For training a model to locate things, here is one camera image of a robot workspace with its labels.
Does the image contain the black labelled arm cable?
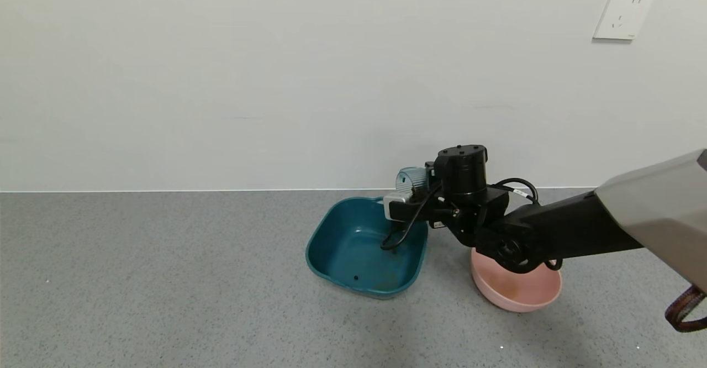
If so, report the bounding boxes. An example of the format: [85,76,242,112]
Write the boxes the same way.
[494,177,540,204]

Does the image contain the brown coffee beans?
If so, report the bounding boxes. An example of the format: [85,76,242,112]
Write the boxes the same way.
[353,244,398,281]

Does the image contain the teal square plastic basin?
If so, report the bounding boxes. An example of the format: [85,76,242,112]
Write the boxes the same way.
[305,197,429,300]

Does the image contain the translucent blue-grey ribbed cup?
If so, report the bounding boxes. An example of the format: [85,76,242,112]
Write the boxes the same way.
[395,166,437,197]

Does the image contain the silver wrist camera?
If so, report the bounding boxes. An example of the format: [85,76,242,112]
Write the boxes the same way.
[383,191,416,223]

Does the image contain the white wall socket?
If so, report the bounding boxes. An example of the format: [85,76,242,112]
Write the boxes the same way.
[592,0,657,41]

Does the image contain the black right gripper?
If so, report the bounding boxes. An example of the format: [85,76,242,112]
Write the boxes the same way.
[384,201,444,254]

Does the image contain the pink round bowl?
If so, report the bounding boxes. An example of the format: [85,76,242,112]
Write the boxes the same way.
[471,248,563,313]

